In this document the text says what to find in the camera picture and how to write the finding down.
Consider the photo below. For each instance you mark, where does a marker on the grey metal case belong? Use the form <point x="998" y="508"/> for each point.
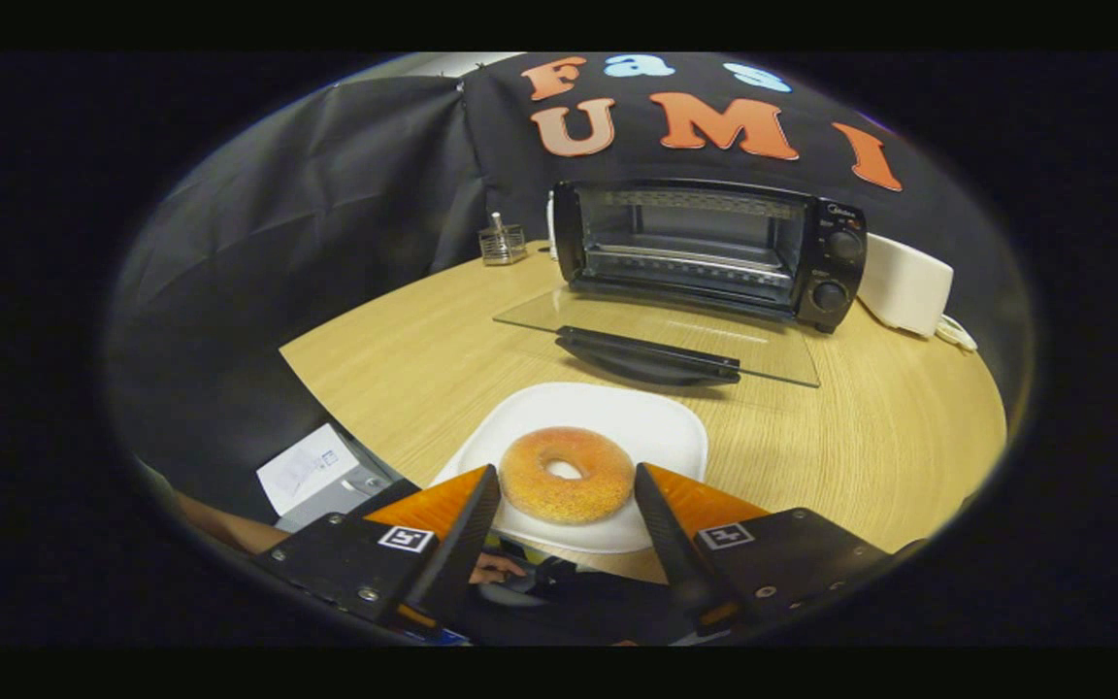
<point x="350" y="490"/>

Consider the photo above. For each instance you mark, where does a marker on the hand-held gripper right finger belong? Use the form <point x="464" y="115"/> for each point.
<point x="671" y="544"/>

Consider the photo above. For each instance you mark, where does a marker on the white paper sheet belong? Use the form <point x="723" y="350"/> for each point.
<point x="302" y="468"/>

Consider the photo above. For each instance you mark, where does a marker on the clear glass toothpick holder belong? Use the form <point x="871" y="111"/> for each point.
<point x="502" y="245"/>

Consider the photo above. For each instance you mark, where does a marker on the black toaster oven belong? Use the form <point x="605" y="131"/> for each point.
<point x="836" y="267"/>

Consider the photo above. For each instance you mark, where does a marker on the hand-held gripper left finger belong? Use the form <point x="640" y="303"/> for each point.
<point x="462" y="539"/>

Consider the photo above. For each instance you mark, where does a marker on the white square plate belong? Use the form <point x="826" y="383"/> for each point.
<point x="627" y="417"/>

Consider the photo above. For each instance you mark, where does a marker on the golden sugared donut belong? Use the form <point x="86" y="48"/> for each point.
<point x="530" y="485"/>

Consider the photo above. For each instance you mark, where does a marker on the black backdrop cloth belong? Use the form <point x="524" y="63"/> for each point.
<point x="278" y="243"/>

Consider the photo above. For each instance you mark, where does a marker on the white countertop appliance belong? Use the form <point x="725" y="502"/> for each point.
<point x="904" y="283"/>

